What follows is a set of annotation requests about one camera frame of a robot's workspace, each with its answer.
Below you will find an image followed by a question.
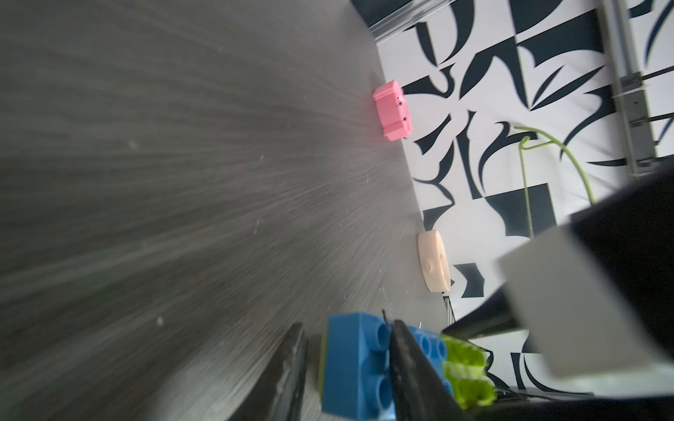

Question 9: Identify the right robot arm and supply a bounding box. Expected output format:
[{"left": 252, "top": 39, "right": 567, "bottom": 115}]
[{"left": 445, "top": 165, "right": 673, "bottom": 420}]

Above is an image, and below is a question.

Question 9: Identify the beige round clock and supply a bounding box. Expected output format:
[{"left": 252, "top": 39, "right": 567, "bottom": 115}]
[{"left": 417, "top": 230, "right": 451, "bottom": 293}]

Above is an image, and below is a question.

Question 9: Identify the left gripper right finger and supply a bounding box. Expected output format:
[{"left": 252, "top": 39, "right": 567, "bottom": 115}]
[{"left": 390, "top": 319, "right": 469, "bottom": 420}]

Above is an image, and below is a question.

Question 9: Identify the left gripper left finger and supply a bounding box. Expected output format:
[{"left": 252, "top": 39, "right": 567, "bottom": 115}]
[{"left": 229, "top": 323, "right": 307, "bottom": 421}]

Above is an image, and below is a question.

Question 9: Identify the green hoop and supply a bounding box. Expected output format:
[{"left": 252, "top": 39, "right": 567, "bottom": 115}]
[{"left": 513, "top": 125, "right": 597, "bottom": 238}]

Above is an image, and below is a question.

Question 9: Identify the lime green long lego brick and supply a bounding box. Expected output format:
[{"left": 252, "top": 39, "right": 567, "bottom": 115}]
[{"left": 440, "top": 335, "right": 497, "bottom": 410}]

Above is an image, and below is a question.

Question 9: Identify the light blue lego brick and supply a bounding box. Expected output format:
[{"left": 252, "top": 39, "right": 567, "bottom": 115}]
[{"left": 319, "top": 312, "right": 454, "bottom": 421}]

